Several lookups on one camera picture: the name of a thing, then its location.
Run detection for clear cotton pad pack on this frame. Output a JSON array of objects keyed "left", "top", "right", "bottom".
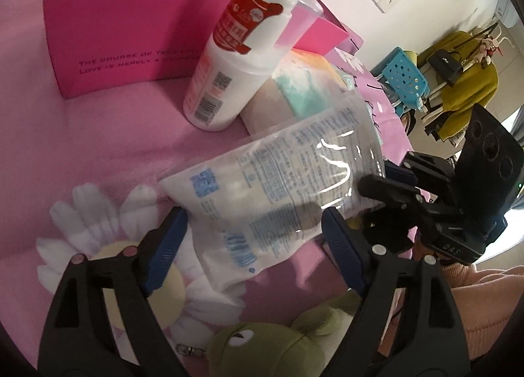
[{"left": 159, "top": 89, "right": 384, "bottom": 292}]

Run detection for pink bed blanket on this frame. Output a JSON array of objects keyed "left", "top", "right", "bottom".
[{"left": 0, "top": 0, "right": 431, "bottom": 366}]

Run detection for green frog plush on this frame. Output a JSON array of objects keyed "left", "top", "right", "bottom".
[{"left": 206, "top": 289, "right": 361, "bottom": 376}]

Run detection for metal keychain clasp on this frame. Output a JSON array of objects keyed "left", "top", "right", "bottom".
[{"left": 176, "top": 343, "right": 206, "bottom": 358}]

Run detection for pink sleeve forearm right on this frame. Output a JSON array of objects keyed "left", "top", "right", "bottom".
[{"left": 440, "top": 263, "right": 523, "bottom": 359}]

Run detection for black tracking camera box right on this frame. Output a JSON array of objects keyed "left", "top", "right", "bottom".
[{"left": 453, "top": 105, "right": 523, "bottom": 220}]

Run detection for blue perforated basket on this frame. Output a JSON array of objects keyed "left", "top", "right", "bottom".
[{"left": 371, "top": 47, "right": 430, "bottom": 116}]

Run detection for pastel tissue pack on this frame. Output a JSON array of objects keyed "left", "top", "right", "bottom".
[{"left": 241, "top": 49, "right": 355, "bottom": 136}]

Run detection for black handbag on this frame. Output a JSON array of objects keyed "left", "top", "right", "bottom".
[{"left": 427, "top": 49, "right": 464, "bottom": 87}]

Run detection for pink storage box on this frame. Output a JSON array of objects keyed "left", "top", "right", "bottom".
[{"left": 43, "top": 0, "right": 348, "bottom": 99}]

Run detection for white lotion bottle red label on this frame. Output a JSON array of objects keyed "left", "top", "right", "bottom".
[{"left": 183, "top": 0, "right": 322, "bottom": 132}]

